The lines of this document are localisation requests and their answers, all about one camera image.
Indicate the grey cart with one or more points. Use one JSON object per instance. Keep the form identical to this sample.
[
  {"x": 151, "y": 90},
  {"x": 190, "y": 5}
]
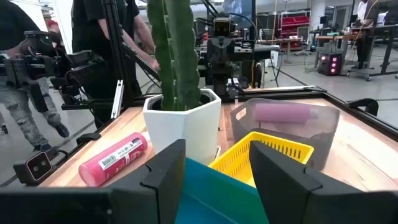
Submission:
[{"x": 261, "y": 51}]

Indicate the red storage shelf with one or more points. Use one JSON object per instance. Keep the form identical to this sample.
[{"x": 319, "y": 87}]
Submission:
[{"x": 293, "y": 21}]

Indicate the yellow plastic basket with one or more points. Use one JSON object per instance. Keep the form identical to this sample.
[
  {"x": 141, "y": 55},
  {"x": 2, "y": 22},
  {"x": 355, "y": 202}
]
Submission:
[{"x": 236, "y": 158}]

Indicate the dark pink paint bottle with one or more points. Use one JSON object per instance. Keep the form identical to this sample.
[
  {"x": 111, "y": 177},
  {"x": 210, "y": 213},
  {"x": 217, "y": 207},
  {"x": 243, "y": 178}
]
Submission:
[{"x": 105, "y": 168}]

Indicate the black table-level camera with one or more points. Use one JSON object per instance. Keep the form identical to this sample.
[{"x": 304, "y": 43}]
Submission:
[{"x": 37, "y": 168}]

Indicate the white floor sign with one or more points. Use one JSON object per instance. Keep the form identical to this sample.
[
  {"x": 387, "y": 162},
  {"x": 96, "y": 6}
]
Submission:
[{"x": 274, "y": 59}]

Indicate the green cactus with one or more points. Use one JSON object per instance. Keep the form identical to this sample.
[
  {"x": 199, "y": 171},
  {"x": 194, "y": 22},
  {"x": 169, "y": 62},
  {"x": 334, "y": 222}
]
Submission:
[{"x": 180, "y": 56}]

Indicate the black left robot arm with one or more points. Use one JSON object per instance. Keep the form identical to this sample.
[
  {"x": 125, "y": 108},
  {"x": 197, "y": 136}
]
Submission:
[{"x": 222, "y": 81}]

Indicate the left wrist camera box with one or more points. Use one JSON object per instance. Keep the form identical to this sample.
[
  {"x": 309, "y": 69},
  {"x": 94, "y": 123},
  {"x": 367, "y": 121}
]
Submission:
[{"x": 222, "y": 27}]

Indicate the wooden-top desk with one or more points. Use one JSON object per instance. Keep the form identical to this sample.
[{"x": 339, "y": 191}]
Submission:
[{"x": 339, "y": 37}]

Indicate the grey translucent plastic basket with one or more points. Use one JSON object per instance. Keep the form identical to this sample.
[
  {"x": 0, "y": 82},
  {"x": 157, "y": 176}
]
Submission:
[{"x": 326, "y": 130}]

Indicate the black table clamp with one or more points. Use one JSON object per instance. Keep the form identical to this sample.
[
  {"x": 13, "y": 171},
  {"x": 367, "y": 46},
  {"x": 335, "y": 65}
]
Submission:
[
  {"x": 367, "y": 104},
  {"x": 88, "y": 137}
]

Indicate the white pillar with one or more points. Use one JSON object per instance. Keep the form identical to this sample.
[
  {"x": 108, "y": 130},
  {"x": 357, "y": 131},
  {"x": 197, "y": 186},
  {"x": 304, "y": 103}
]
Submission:
[{"x": 317, "y": 14}]

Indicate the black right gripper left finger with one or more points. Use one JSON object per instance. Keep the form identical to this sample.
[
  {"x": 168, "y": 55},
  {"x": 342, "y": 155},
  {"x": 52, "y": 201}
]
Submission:
[{"x": 161, "y": 193}]

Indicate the black handheld equipment rig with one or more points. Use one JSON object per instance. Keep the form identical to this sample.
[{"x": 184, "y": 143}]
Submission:
[{"x": 77, "y": 71}]

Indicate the teal tray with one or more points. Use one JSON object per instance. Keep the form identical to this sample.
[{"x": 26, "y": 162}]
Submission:
[{"x": 214, "y": 199}]

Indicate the black aluminium table frame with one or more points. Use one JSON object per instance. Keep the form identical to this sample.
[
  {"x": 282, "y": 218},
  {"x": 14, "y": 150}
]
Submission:
[{"x": 280, "y": 95}]

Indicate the silver aluminium bracket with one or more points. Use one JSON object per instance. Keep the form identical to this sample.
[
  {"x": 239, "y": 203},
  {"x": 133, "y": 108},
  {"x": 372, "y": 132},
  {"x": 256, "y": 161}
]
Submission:
[{"x": 117, "y": 99}]

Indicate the black camera gantry post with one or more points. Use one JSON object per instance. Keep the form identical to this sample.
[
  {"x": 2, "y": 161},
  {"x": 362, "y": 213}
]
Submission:
[{"x": 116, "y": 46}]

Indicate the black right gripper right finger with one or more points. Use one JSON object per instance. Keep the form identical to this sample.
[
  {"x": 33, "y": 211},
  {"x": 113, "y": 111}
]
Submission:
[{"x": 295, "y": 199}]

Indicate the flat monitor screen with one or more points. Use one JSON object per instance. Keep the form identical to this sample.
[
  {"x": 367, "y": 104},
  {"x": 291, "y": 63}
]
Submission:
[{"x": 239, "y": 9}]

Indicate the computer tower with lights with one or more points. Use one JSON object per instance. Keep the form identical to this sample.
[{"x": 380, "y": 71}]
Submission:
[{"x": 326, "y": 63}]

